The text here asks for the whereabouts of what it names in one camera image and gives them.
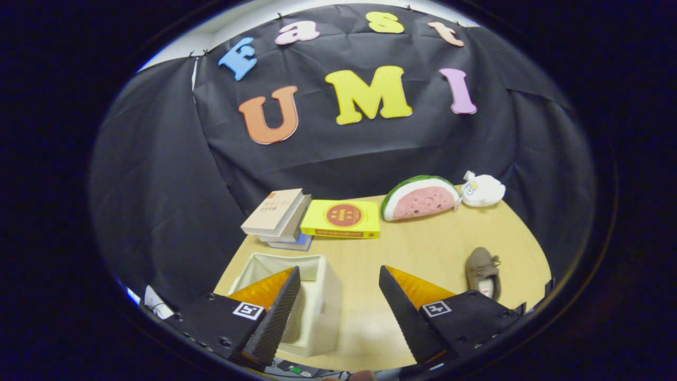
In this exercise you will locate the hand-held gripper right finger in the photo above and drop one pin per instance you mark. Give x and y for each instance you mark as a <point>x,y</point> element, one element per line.
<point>410,325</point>

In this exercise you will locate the yellow box with red circle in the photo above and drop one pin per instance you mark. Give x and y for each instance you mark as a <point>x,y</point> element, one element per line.
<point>344,218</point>

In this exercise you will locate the beige paperback book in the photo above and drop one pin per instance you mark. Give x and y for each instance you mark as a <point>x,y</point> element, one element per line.
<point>272,211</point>

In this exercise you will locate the white paper sheet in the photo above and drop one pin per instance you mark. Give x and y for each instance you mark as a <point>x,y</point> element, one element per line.
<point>157,304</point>

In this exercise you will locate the brown suede shoe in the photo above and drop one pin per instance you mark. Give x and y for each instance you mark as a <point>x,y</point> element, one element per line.
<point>480,267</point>

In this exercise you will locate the grey paperback book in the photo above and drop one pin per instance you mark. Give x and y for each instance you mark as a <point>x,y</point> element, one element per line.
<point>296,222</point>

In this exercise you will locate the cream fabric storage box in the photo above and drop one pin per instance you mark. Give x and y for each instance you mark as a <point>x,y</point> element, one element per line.
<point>322,312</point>

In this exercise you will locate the black backdrop cloth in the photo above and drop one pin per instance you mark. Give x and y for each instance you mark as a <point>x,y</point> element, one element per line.
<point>158,185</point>

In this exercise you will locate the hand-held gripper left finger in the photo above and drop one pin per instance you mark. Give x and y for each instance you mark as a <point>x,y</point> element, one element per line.
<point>275,323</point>

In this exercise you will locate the white plush toy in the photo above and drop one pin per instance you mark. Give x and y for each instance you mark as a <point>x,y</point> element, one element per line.
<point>484,191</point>

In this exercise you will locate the watermelon slice plush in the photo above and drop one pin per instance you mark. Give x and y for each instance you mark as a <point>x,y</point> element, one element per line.
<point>420,201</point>

